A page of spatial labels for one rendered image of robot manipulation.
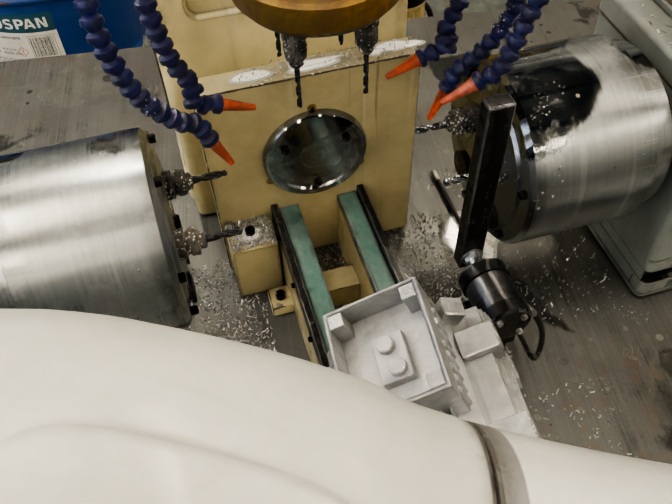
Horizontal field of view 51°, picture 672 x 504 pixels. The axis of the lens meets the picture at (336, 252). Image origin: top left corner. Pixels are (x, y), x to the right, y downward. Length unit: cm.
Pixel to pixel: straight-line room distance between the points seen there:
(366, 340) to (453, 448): 53
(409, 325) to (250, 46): 49
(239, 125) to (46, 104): 67
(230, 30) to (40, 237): 39
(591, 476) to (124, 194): 65
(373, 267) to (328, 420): 82
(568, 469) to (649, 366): 92
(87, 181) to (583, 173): 57
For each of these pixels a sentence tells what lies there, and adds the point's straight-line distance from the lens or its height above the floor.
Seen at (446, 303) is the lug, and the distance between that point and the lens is 72.
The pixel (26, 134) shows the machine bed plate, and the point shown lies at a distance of 148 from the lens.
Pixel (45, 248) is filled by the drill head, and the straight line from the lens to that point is 78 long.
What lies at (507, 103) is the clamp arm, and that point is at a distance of 71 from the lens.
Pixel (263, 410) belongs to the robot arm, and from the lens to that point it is 16.
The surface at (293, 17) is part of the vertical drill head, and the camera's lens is 69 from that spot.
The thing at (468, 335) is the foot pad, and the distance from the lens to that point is 71.
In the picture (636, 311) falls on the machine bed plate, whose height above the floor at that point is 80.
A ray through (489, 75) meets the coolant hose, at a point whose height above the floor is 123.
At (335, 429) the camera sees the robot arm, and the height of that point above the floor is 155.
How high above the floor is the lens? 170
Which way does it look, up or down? 52 degrees down
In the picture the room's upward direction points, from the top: 2 degrees counter-clockwise
